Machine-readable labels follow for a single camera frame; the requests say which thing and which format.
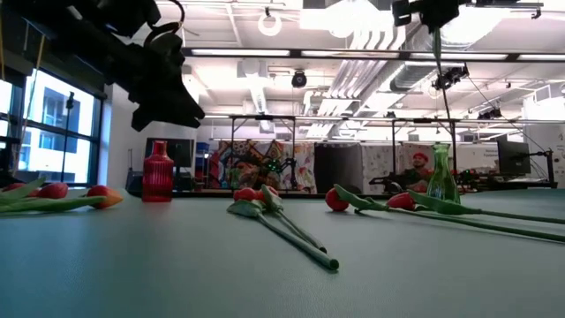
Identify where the black ceiling camera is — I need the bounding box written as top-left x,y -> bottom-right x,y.
476,107 -> 504,121

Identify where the black ceiling camera rig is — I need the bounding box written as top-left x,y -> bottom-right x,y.
431,64 -> 471,92

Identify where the red ribbed glass vase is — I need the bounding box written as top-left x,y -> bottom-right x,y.
140,140 -> 176,203

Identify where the black metal rig frame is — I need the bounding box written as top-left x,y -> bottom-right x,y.
391,117 -> 458,189
228,114 -> 298,192

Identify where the black monitor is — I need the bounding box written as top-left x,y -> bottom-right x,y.
144,137 -> 195,169
496,140 -> 533,177

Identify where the white ring lamp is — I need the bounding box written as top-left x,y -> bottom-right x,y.
257,11 -> 283,38

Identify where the white patterned cloth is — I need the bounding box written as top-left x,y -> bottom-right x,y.
361,143 -> 442,182

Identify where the black case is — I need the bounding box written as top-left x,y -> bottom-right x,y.
124,170 -> 145,198

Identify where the black tripod stand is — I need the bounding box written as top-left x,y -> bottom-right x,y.
60,91 -> 75,183

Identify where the person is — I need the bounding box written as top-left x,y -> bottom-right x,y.
395,151 -> 436,194

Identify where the teal green table mat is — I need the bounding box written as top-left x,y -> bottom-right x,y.
0,187 -> 565,318

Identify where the black overhead light beam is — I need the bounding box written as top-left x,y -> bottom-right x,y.
180,47 -> 565,64

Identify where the large glass window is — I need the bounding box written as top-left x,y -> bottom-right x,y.
0,65 -> 103,186

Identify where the black overhead camera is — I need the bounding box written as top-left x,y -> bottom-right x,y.
290,69 -> 309,89

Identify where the yellow artificial tulip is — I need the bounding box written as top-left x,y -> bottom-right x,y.
431,26 -> 455,123

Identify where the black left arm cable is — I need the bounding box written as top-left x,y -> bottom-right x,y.
143,0 -> 186,48

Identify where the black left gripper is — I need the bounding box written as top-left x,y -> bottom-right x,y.
109,42 -> 207,133

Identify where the green glass vase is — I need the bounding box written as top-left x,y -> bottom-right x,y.
426,142 -> 461,205

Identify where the black metal table frame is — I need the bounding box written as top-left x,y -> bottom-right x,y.
125,187 -> 560,199

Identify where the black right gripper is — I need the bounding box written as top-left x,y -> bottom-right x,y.
391,0 -> 464,33

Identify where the black curtain panel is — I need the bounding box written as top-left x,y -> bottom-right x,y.
313,141 -> 364,194

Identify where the colourful patterned cloth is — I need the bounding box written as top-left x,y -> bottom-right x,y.
208,140 -> 317,194

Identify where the orange artificial tulip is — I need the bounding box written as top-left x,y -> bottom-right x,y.
325,183 -> 565,244
255,183 -> 328,255
0,184 -> 124,215

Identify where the silver ventilation duct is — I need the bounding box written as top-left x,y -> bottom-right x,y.
388,61 -> 442,94

